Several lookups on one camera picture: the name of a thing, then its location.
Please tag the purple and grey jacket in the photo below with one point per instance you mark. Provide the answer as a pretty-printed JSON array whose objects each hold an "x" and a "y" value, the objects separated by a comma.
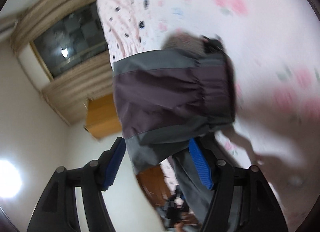
[{"x": 162, "y": 91}]

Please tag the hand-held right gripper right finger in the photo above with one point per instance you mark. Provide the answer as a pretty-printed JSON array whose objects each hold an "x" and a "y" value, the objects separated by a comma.
[{"x": 200, "y": 164}]

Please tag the wooden wardrobe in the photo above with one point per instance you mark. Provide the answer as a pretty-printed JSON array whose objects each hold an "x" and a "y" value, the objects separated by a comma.
[{"x": 102, "y": 117}]

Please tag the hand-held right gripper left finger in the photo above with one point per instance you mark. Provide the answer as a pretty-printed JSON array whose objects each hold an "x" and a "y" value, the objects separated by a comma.
[{"x": 115, "y": 164}]

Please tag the bright ceiling light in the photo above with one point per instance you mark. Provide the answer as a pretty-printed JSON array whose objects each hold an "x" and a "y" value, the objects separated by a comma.
[{"x": 7, "y": 179}]

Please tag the dark glass window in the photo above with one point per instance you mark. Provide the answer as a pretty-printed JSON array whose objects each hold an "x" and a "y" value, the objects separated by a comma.
[{"x": 75, "y": 36}]

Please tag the pink cat print blanket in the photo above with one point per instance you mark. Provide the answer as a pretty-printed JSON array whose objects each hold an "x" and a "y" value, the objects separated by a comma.
[{"x": 250, "y": 34}]

